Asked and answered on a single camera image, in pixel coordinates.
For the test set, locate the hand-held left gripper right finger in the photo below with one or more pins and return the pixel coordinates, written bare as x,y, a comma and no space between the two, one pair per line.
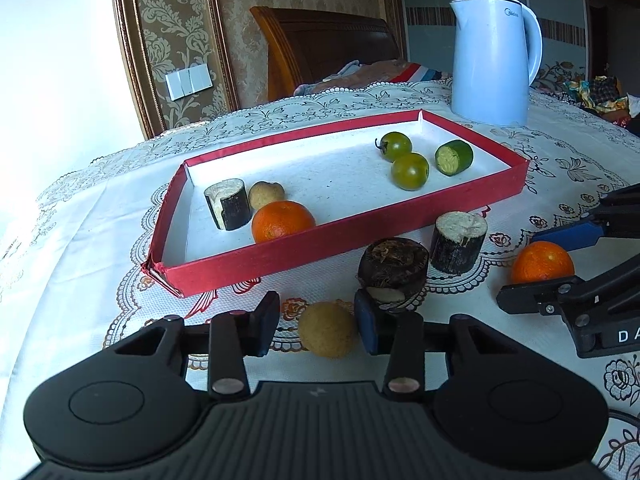
366,322

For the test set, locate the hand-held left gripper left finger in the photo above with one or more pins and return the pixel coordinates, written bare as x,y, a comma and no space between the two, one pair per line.
265,325

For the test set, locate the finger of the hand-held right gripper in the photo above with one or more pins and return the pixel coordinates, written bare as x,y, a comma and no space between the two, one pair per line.
570,235
530,294

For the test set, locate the orange mandarin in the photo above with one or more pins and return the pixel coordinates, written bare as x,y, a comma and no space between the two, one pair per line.
540,262
282,222

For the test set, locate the brown longan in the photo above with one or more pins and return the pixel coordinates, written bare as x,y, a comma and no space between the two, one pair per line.
327,330
267,194

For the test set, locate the green cucumber piece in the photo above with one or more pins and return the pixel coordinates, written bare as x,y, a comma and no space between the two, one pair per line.
457,155

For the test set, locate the red cardboard tray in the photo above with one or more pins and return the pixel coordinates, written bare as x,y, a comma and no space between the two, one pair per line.
325,175

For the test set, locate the colourful clothes pile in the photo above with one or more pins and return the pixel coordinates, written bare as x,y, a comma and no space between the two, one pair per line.
605,92

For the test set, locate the green tomato with stem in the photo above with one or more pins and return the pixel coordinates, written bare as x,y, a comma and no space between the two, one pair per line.
396,146

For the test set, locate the light blue electric kettle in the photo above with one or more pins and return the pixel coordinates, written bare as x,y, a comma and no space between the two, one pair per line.
490,60

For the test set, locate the folded colourful blanket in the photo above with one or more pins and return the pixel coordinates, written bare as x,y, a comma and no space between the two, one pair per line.
385,72

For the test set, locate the light fleece cloth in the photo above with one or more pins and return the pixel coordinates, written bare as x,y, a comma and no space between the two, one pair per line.
345,71

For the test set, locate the white wall switch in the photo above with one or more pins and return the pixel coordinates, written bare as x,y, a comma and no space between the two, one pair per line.
190,81

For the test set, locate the wooden wall panel frame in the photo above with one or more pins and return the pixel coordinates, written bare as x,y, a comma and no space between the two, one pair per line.
222,35

